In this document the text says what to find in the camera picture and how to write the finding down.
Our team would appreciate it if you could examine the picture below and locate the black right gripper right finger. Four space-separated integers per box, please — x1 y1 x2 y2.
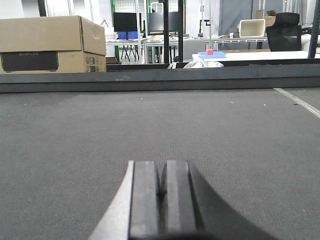
160 160 275 240

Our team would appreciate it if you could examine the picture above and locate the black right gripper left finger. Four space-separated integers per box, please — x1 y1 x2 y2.
89 160 160 240

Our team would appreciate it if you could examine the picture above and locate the pink block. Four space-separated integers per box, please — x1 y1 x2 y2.
206 49 215 55

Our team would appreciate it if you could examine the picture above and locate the small blue bin right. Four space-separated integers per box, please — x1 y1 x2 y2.
127 31 139 40

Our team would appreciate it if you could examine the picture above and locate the small blue bin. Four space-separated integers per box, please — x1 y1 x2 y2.
117 31 128 40
127 31 139 40

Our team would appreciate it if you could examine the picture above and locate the small blue bin left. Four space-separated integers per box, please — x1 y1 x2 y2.
117 31 128 40

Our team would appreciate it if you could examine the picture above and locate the white plastic bin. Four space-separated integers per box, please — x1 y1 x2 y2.
237 18 266 38

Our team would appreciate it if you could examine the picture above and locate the crumpled clear plastic bag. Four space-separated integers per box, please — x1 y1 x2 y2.
183 58 224 69

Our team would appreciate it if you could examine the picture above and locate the flat blue tray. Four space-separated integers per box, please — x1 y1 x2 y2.
198 51 227 59

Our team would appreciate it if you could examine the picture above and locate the white table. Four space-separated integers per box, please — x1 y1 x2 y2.
192 51 309 62

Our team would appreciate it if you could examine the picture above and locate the large cardboard box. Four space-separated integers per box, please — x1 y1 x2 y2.
0 15 107 75

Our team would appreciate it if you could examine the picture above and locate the black computer monitor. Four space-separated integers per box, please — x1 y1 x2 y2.
113 12 138 32

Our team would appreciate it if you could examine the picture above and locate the black office chair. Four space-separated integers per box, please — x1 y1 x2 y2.
265 12 302 52

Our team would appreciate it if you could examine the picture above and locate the small cardboard box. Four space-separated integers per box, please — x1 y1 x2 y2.
255 9 276 27

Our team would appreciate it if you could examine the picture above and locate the dark conveyor side rail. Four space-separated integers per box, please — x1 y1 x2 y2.
0 63 320 94

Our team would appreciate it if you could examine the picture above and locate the black metal post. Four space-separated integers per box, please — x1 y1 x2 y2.
163 0 170 64
178 0 184 62

